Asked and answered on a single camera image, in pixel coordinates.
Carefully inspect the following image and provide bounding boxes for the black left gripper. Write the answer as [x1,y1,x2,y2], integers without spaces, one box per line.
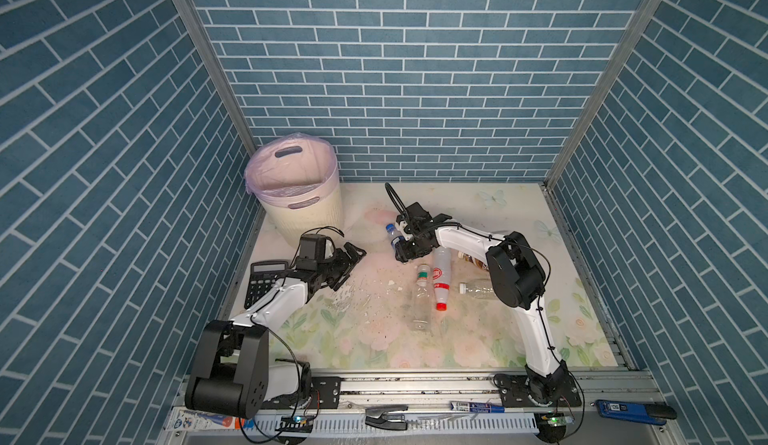
[315,241,366,289]

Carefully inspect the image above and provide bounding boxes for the clear bottle blue cap label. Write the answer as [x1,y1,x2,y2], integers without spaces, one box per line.
[386,223,405,254]

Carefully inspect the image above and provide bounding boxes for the white bottle red cap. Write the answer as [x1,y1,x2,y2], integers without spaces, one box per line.
[432,247,452,311]

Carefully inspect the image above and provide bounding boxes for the clear bottle green white cap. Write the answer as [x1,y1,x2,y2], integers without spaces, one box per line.
[411,264,432,331]

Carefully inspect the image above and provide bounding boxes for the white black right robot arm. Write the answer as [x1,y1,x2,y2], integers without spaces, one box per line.
[392,196,570,402]

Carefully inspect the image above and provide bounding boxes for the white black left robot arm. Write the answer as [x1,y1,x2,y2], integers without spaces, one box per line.
[185,234,367,419]

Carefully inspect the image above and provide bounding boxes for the cream bin with pink liner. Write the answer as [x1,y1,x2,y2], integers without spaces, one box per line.
[244,133,344,245]

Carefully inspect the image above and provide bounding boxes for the brown coffee bottle right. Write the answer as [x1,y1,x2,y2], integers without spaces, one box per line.
[458,252,487,270]

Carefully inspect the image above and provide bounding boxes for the black calculator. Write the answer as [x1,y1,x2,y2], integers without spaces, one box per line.
[244,260,289,309]

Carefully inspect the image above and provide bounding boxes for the black pliers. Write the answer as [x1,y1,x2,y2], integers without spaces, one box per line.
[364,404,409,431]

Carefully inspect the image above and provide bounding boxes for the blue marker pen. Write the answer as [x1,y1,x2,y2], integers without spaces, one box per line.
[450,401,505,414]

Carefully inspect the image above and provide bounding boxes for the white red blue box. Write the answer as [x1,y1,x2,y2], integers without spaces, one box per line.
[167,407,243,431]

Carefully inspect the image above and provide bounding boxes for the blue black hand tool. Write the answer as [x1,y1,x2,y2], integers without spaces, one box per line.
[595,400,677,426]

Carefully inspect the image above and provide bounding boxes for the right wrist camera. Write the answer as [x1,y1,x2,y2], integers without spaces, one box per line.
[395,216,410,236]

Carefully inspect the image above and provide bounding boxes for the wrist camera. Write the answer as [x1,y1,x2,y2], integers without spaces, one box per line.
[395,216,410,236]
[296,233,335,267]

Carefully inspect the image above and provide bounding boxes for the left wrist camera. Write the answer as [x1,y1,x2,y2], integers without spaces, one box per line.
[296,233,335,267]

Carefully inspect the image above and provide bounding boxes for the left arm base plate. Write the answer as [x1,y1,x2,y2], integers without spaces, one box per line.
[262,376,341,411]

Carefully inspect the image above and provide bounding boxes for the white slotted cable duct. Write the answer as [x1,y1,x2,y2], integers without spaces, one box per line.
[246,413,539,438]

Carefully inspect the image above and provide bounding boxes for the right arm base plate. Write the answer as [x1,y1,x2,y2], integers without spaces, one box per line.
[492,373,583,408]

